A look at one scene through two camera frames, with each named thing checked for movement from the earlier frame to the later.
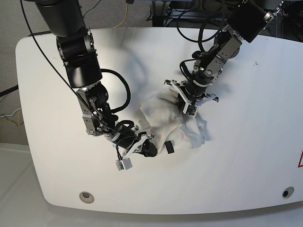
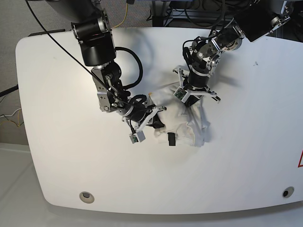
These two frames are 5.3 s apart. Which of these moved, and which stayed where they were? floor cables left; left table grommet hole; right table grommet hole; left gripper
Moved: left gripper
Stayed: right table grommet hole; floor cables left; left table grommet hole
